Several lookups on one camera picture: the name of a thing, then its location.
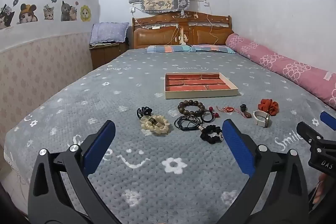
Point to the orange scrunchie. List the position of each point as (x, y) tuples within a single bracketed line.
[(270, 106)]

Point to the grey cat sticker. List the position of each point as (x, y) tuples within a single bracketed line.
[(67, 11)]

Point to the tabby kitten sticker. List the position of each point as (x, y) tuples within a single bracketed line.
[(48, 12)]

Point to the brown pendant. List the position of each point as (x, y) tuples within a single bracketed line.
[(247, 115)]

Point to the wooden nightstand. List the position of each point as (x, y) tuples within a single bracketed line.
[(105, 56)]

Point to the black beaded scrunchie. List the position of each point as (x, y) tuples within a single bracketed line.
[(210, 138)]

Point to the grey flower-print blanket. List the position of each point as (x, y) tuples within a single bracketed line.
[(105, 98)]

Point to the purple dotted pillow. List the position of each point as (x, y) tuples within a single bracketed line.
[(109, 32)]

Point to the white power strip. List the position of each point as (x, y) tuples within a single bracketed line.
[(152, 27)]

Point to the striped pillow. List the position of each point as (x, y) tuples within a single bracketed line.
[(212, 48), (168, 49)]

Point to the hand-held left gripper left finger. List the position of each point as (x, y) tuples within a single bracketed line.
[(98, 150)]

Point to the person's right hand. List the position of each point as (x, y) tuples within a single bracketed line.
[(318, 188)]

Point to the black white cat sticker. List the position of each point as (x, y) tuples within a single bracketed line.
[(5, 16)]

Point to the pink rolled quilt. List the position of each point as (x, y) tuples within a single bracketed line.
[(275, 61)]

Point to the wooden headboard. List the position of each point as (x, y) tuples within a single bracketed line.
[(155, 37)]

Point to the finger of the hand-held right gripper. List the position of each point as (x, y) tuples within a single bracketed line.
[(309, 133), (328, 121)]

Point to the black hair claw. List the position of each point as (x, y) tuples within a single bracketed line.
[(143, 111)]

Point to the hat-wearing cat sticker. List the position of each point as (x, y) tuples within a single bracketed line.
[(27, 15)]

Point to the cream scrunchie with clip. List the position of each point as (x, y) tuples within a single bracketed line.
[(160, 129)]

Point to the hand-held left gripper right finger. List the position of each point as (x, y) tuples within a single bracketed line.
[(237, 146)]

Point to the white wall plug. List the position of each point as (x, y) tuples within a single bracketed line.
[(206, 2)]

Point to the yellow flower cat sticker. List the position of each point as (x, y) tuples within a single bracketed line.
[(85, 13)]

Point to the brick-pattern cardboard tray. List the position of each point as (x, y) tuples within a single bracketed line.
[(199, 82)]

